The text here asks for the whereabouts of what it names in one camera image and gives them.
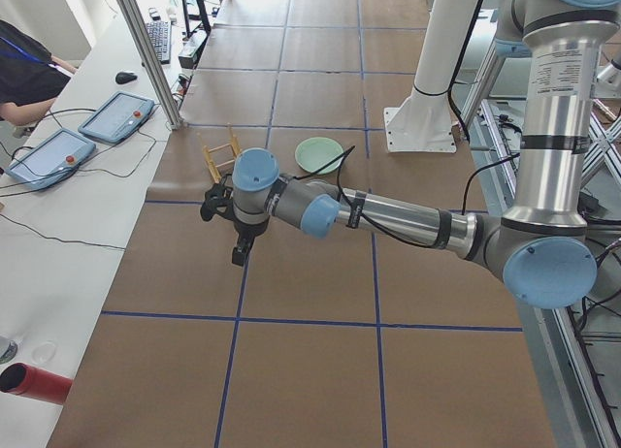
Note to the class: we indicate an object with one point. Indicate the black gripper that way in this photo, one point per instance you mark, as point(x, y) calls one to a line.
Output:
point(248, 228)

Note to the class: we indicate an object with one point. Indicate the light green plate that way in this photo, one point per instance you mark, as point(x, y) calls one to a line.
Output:
point(319, 154)

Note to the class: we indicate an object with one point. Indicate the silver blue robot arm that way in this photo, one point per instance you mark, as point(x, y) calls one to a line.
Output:
point(261, 192)

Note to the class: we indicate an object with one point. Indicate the wooden dish rack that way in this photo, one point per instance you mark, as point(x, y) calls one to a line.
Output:
point(220, 158)

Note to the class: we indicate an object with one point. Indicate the brown paper table cover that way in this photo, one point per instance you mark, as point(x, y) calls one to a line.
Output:
point(310, 273)

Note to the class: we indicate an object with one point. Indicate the far blue teach pendant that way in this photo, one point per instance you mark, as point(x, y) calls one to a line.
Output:
point(118, 118)

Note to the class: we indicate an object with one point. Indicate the blue teach pendant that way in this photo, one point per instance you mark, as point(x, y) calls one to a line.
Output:
point(56, 158)
point(118, 118)

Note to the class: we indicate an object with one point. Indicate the near blue teach pendant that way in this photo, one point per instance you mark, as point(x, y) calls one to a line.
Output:
point(56, 158)

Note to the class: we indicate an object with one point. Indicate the black computer mouse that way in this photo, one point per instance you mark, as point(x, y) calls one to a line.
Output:
point(124, 77)

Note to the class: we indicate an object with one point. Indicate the black keyboard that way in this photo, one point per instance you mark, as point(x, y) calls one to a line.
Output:
point(159, 33)

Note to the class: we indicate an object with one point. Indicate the red cylinder tube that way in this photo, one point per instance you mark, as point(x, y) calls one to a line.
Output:
point(27, 381)

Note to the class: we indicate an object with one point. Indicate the person in black shirt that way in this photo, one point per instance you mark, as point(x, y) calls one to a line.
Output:
point(31, 77)

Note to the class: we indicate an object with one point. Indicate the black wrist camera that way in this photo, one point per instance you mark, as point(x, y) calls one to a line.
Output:
point(218, 201)

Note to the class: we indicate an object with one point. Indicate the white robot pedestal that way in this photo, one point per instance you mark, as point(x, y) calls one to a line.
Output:
point(423, 122)

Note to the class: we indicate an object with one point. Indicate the aluminium frame post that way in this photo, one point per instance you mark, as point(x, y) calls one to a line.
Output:
point(133, 17)

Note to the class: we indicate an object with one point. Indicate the aluminium side frame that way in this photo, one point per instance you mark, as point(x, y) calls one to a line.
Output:
point(537, 249)

